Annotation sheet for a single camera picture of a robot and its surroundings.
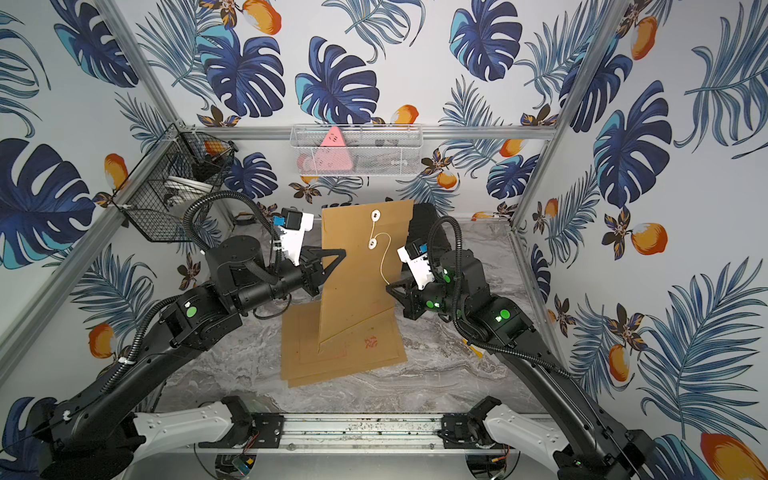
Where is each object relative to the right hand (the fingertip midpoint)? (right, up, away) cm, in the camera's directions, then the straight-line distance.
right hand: (389, 284), depth 65 cm
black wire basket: (-67, +35, +32) cm, 82 cm away
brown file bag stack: (-4, -20, +23) cm, 31 cm away
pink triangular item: (-17, +36, +25) cm, 48 cm away
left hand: (-9, +8, -10) cm, 15 cm away
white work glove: (+25, -21, +22) cm, 40 cm away
